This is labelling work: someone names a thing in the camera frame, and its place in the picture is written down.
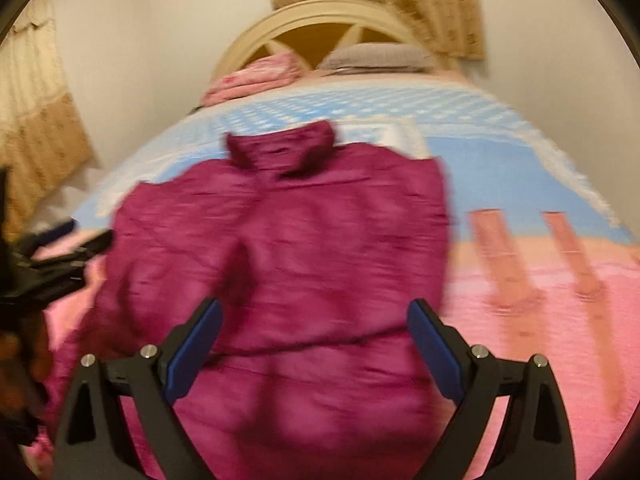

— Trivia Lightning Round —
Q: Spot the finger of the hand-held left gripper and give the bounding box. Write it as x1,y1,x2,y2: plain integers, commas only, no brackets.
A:
30,230,114,281
20,219,77,256

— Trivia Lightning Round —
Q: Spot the cream arched bed headboard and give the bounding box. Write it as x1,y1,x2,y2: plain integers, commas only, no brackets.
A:
212,0,461,81

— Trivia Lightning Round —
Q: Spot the beige patterned window curtain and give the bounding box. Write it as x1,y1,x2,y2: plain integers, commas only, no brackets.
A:
0,0,93,246
255,0,486,60

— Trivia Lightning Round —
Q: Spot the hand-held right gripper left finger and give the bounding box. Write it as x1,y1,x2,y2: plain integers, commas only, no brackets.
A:
52,297,224,480

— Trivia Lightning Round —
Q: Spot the magenta puffer jacket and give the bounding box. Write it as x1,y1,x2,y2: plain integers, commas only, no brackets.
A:
42,120,453,480

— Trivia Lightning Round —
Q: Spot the grey striped pillow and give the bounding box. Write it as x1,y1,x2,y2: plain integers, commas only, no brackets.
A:
317,43,436,72

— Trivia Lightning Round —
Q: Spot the folded pink floral quilt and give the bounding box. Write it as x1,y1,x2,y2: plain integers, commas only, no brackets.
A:
202,51,301,107

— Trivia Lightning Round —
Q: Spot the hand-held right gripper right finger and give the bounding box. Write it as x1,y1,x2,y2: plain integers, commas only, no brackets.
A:
406,298,576,480

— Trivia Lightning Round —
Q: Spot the pink and blue printed blanket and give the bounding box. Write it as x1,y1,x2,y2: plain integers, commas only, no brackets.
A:
20,72,640,480

